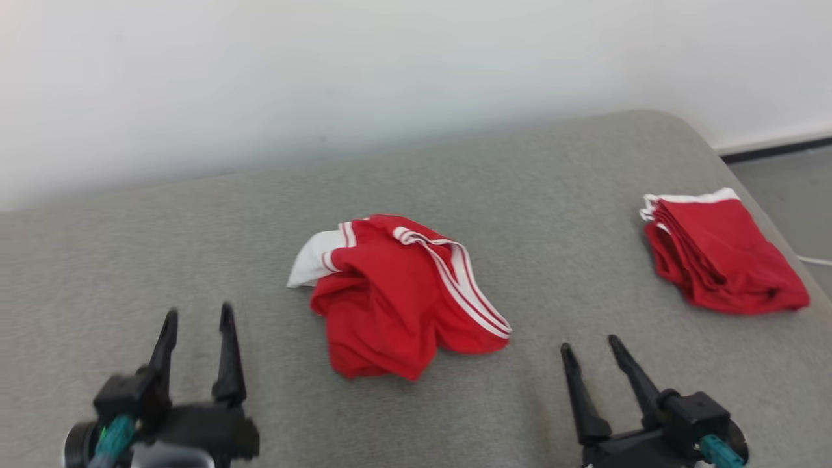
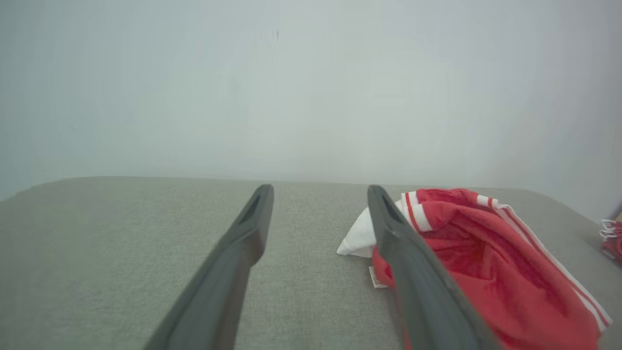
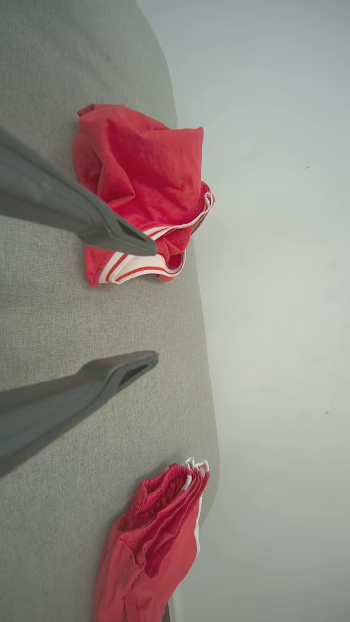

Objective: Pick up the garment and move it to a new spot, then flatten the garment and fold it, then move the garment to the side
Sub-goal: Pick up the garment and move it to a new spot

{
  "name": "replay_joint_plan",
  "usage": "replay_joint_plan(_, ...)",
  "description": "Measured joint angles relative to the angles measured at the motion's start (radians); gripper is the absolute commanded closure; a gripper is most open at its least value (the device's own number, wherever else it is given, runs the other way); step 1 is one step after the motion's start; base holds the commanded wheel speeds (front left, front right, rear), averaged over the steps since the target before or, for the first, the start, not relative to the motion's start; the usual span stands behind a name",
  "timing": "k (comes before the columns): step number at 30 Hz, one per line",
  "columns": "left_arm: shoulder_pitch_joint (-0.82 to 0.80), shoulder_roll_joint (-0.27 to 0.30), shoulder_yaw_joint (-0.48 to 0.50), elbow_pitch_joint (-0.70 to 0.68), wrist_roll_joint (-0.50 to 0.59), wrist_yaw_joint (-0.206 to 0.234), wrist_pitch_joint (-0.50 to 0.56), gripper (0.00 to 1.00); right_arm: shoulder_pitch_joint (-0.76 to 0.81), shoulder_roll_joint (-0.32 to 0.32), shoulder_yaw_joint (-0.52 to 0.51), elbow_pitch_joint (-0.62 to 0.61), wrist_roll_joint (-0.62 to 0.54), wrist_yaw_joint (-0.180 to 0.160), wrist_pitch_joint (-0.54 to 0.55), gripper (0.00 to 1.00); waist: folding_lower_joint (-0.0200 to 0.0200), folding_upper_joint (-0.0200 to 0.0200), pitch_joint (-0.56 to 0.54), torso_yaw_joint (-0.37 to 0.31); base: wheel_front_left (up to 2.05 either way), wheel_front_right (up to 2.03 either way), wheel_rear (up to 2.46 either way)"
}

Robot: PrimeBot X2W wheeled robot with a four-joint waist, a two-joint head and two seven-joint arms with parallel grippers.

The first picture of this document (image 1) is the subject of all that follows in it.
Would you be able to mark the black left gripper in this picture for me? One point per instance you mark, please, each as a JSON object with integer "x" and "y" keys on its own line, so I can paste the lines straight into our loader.
{"x": 188, "y": 429}

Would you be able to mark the grey fabric sofa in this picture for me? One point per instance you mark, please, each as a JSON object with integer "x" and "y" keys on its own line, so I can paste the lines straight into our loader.
{"x": 416, "y": 273}

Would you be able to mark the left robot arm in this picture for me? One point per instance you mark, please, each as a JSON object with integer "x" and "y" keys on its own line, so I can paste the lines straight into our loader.
{"x": 79, "y": 445}

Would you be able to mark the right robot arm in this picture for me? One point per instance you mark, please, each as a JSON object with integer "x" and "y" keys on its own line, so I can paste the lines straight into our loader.
{"x": 740, "y": 445}

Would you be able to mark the red basketball jersey white trim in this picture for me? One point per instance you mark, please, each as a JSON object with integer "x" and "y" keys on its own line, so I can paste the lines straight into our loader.
{"x": 396, "y": 299}

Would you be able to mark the red shorts white stripe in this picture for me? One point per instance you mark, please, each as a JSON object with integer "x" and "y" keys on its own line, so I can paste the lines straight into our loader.
{"x": 721, "y": 260}

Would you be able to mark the black baseboard strip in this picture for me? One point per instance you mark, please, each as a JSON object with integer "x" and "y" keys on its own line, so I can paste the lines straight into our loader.
{"x": 780, "y": 148}

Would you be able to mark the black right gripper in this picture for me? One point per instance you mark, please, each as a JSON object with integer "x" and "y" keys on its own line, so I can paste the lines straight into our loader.
{"x": 656, "y": 435}

